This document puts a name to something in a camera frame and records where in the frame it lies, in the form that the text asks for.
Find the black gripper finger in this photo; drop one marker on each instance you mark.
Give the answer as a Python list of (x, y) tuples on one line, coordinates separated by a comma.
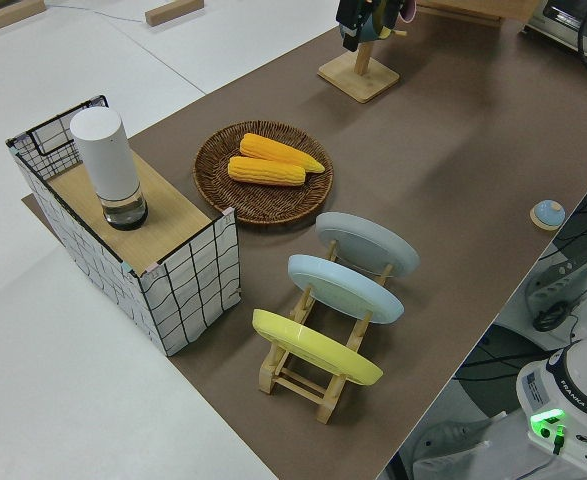
[(351, 20), (396, 10)]

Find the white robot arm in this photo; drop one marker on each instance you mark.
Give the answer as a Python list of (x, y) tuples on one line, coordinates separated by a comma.
[(583, 390)]

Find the wooden drawer cabinet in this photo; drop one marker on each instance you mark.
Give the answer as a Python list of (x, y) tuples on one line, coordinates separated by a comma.
[(520, 7)]

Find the pink mug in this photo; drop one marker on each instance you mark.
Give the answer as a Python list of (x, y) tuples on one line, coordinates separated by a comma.
[(409, 11)]

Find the dark blue mug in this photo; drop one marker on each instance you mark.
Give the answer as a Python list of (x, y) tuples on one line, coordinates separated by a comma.
[(371, 32)]

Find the wooden mug tree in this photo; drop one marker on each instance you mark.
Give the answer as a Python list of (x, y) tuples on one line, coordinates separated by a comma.
[(360, 80)]

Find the brown table mat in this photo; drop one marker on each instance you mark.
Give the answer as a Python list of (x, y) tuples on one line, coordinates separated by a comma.
[(448, 150)]

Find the yellow corn cob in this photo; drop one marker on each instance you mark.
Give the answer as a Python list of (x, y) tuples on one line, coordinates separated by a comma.
[(265, 172), (273, 149)]

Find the white toaster oven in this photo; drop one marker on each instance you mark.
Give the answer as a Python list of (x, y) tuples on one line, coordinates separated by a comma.
[(558, 25)]

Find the wooden block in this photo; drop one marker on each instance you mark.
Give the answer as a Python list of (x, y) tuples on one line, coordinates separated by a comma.
[(173, 12), (3, 17)]

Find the brown wicker basket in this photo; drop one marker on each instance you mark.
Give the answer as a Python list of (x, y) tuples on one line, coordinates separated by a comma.
[(273, 205)]

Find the grey plate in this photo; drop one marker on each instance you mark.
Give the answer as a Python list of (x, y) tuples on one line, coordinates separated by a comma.
[(368, 242)]

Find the light blue plate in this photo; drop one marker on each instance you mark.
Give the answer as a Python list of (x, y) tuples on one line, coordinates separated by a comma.
[(343, 287)]

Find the white cylindrical grinder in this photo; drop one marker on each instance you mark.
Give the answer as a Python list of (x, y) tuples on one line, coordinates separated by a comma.
[(105, 155)]

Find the white grid storage box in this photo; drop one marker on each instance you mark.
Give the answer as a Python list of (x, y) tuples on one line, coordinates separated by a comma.
[(193, 295)]

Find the yellow plate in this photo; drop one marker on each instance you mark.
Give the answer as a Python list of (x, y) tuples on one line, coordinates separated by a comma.
[(313, 345)]

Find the wooden dish rack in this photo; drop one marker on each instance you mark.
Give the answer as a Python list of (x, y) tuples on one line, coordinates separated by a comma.
[(293, 385)]

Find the white perforated mounting bracket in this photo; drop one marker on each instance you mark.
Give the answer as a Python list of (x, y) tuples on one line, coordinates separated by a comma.
[(548, 300), (448, 450)]

